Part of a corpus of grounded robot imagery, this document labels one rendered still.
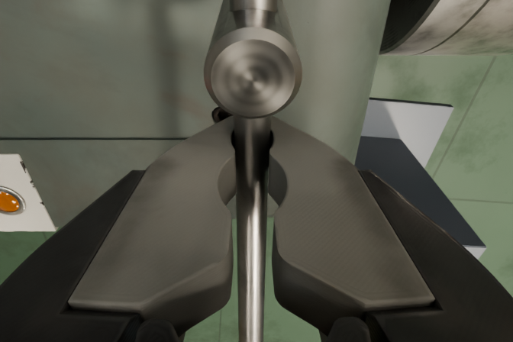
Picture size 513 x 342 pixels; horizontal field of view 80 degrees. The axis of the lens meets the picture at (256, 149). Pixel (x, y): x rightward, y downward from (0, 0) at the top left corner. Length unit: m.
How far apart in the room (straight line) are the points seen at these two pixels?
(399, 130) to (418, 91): 0.90
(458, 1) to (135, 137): 0.24
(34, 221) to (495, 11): 0.38
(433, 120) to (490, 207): 1.65
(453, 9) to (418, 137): 0.66
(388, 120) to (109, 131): 0.72
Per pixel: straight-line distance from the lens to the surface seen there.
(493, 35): 0.32
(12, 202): 0.30
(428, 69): 1.73
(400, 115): 0.85
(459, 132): 2.00
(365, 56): 0.21
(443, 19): 0.28
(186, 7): 0.18
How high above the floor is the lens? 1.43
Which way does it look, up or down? 57 degrees down
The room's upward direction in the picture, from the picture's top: 178 degrees clockwise
